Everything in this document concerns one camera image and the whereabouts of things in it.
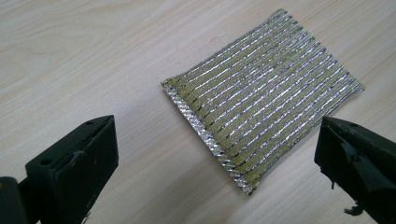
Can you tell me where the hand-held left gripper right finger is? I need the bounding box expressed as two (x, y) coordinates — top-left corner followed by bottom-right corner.
(313, 116), (396, 224)

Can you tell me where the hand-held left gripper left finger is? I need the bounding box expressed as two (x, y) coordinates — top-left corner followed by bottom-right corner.
(18, 114), (120, 224)

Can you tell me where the silver striped scouring pad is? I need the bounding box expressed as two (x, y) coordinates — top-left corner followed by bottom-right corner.
(160, 8), (366, 197)

